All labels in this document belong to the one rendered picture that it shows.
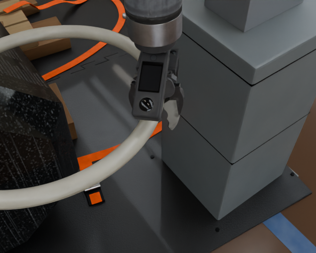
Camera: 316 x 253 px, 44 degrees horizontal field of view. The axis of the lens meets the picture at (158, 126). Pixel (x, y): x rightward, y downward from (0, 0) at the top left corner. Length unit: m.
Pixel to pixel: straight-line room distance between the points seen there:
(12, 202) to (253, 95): 0.72
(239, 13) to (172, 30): 0.54
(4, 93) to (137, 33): 0.62
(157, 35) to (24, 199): 0.32
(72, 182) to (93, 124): 1.40
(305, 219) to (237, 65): 0.92
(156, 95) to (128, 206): 1.12
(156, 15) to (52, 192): 0.30
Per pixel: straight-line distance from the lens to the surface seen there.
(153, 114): 0.62
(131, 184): 1.77
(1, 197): 0.64
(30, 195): 0.63
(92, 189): 1.75
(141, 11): 0.60
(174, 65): 0.70
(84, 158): 1.87
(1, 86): 1.16
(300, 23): 1.23
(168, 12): 0.60
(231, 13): 1.16
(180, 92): 0.70
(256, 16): 1.16
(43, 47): 2.41
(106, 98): 2.12
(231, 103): 1.18
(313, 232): 1.79
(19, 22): 2.45
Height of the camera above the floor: 1.52
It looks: 50 degrees down
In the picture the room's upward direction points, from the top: straight up
